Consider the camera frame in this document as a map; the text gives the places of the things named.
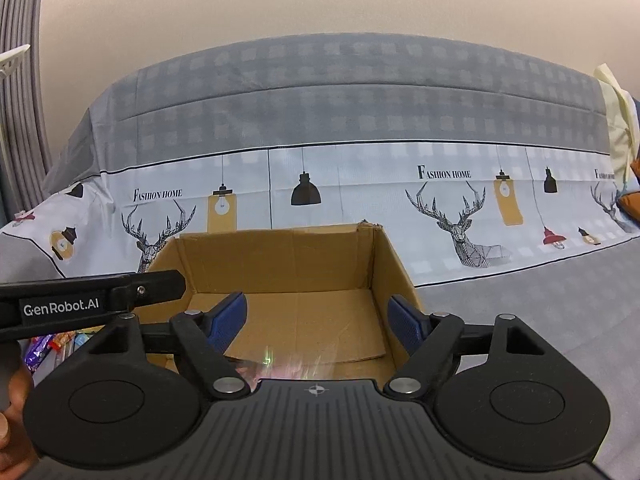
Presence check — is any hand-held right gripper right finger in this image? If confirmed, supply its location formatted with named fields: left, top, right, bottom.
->
left=382, top=294, right=549, bottom=397

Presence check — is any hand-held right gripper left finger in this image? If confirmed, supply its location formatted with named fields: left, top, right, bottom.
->
left=87, top=291, right=253, bottom=402

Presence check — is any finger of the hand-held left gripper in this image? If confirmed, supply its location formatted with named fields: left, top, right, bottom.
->
left=114, top=269, right=188, bottom=312

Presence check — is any brown cardboard box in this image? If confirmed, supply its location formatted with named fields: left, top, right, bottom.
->
left=134, top=221, right=427, bottom=387

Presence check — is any person's left hand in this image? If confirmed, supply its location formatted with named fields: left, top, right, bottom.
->
left=0, top=359, right=40, bottom=468

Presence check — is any purple snack packet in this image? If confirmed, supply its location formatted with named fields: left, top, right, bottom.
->
left=25, top=336, right=55, bottom=373

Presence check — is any clear shiny wrapper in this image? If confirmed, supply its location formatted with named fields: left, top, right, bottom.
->
left=225, top=345, right=331, bottom=386

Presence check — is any grey curtain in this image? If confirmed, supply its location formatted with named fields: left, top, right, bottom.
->
left=0, top=0, right=56, bottom=221

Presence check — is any deer printed blanket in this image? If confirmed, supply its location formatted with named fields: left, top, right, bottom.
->
left=0, top=32, right=640, bottom=292

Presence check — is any white plastic hanger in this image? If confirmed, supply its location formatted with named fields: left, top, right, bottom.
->
left=0, top=44, right=32, bottom=81

